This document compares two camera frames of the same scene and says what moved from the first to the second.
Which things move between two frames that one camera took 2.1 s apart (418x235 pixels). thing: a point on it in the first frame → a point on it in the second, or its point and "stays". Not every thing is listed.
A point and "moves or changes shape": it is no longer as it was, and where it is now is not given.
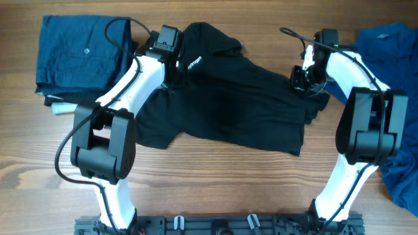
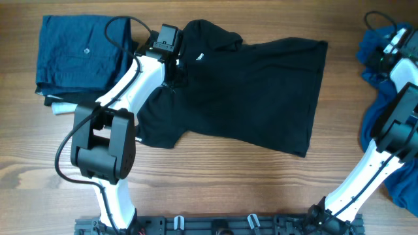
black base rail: [223, 224] stays
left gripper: [169, 86] stays
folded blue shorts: [73, 55] stays
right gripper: [296, 72] → [372, 60]
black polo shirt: [223, 93] moves or changes shape
